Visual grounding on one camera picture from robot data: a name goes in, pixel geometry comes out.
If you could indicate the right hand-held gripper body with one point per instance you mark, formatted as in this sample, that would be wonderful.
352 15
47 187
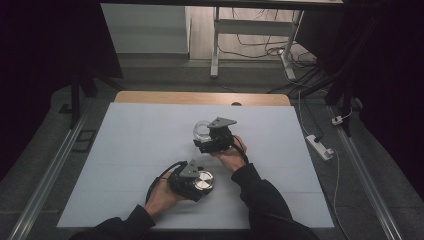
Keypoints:
220 138

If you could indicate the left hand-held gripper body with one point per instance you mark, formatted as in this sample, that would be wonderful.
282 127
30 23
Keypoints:
182 183

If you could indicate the silver metal jar lid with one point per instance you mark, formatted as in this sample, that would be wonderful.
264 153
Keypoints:
204 181

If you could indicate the clear glass jar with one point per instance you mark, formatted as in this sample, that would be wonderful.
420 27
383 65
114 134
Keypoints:
200 133

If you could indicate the person's left hand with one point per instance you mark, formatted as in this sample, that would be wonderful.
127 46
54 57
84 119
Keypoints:
163 196

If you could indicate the person's right hand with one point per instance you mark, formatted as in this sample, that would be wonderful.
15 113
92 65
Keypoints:
231 159

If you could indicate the wooden table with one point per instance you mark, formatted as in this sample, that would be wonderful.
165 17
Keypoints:
183 98

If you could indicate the pale foam board mat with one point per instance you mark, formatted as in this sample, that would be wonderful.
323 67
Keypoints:
133 140

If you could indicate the white power strip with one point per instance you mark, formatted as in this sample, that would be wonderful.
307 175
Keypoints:
318 146

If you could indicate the small white adapter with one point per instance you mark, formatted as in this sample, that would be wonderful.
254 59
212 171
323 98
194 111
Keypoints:
337 120

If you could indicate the light grey panel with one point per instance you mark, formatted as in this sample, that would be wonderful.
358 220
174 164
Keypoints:
143 30

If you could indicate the black metal stand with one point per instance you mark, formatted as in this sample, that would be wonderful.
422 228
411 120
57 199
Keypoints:
348 110
75 100

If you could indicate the dark desk top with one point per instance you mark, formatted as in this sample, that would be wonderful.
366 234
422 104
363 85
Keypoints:
233 3

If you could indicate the black curtain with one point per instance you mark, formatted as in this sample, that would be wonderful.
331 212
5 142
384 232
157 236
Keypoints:
33 66
393 83

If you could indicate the white desk frame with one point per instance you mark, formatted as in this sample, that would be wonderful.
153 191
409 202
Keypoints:
253 27

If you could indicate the aluminium floor rail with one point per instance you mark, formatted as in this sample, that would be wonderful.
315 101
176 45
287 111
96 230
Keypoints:
366 180
46 180

